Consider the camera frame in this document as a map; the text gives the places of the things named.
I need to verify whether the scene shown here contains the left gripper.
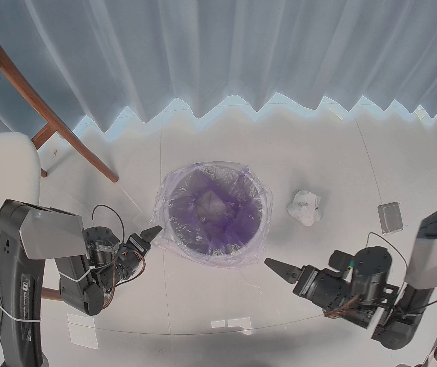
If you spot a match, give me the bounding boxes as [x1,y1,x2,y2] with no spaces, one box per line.
[117,232,152,280]

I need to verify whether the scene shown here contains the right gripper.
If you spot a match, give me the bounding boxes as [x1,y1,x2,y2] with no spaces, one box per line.
[293,266,353,313]

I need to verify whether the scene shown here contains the purple plastic bag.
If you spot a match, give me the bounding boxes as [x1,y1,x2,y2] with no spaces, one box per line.
[151,161,275,270]

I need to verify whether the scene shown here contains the wooden chair with white cushions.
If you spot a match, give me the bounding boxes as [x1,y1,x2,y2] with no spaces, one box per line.
[0,32,120,303]

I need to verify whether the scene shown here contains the pale blue curtain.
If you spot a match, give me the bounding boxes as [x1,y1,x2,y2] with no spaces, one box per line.
[0,0,437,145]

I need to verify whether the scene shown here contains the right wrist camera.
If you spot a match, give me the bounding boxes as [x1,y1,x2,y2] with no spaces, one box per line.
[329,250,357,278]

